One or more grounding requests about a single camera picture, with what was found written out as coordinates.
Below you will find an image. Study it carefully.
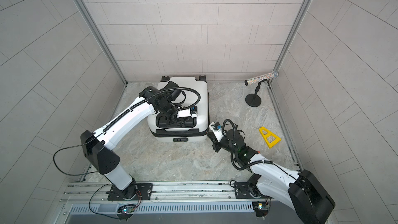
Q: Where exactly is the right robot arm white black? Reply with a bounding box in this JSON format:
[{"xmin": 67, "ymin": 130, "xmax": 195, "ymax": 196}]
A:
[{"xmin": 207, "ymin": 122, "xmax": 336, "ymax": 224}]

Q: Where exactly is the controller circuit board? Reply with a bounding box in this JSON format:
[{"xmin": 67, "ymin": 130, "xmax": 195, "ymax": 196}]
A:
[
  {"xmin": 252, "ymin": 202, "xmax": 269, "ymax": 218},
  {"xmin": 117, "ymin": 204, "xmax": 136, "ymax": 215}
]

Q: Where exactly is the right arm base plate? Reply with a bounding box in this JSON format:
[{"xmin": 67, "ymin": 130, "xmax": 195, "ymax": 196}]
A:
[{"xmin": 230, "ymin": 180, "xmax": 268, "ymax": 199}]

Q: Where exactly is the yellow triangular plastic piece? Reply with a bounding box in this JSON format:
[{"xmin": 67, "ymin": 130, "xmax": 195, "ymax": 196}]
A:
[{"xmin": 259, "ymin": 127, "xmax": 282, "ymax": 148}]

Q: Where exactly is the aluminium mounting rail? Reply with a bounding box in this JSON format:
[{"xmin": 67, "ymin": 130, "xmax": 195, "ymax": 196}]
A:
[{"xmin": 58, "ymin": 178, "xmax": 321, "ymax": 204}]

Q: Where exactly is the white slotted cable duct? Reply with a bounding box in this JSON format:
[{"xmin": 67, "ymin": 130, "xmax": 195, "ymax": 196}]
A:
[{"xmin": 69, "ymin": 201, "xmax": 254, "ymax": 215}]

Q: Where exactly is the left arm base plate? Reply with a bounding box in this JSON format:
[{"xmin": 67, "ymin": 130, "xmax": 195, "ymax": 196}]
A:
[{"xmin": 106, "ymin": 183, "xmax": 153, "ymax": 201}]

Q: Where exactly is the glitter tube on black stand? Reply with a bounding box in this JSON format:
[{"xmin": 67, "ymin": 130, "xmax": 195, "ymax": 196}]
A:
[{"xmin": 244, "ymin": 71, "xmax": 278, "ymax": 107}]

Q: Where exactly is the left controller circuit board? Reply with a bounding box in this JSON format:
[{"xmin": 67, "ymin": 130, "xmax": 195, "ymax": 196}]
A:
[{"xmin": 117, "ymin": 204, "xmax": 136, "ymax": 215}]

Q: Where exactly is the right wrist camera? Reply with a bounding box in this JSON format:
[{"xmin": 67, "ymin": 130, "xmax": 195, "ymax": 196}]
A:
[{"xmin": 209, "ymin": 122, "xmax": 223, "ymax": 140}]

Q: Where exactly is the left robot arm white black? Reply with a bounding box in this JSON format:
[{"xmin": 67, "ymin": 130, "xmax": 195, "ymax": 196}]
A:
[{"xmin": 80, "ymin": 82, "xmax": 183, "ymax": 199}]

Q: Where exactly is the right controller circuit board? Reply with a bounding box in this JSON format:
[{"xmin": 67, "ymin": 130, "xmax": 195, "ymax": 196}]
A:
[{"xmin": 252, "ymin": 202, "xmax": 269, "ymax": 218}]

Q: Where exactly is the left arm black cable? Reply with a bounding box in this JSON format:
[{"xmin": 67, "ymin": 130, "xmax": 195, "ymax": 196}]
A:
[{"xmin": 52, "ymin": 136, "xmax": 100, "ymax": 176}]

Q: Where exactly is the white hard-shell suitcase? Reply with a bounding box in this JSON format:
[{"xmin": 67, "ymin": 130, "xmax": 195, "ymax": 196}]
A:
[{"xmin": 147, "ymin": 76, "xmax": 210, "ymax": 143}]

